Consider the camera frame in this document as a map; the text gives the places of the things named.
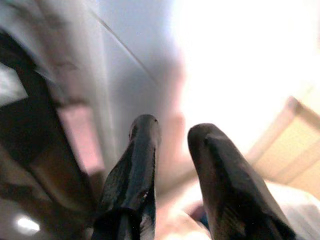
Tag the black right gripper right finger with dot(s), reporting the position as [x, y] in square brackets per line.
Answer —
[225, 180]

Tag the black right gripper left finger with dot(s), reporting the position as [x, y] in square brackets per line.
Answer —
[132, 175]

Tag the dark wooden furniture frame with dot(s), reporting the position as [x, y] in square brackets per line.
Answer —
[37, 140]

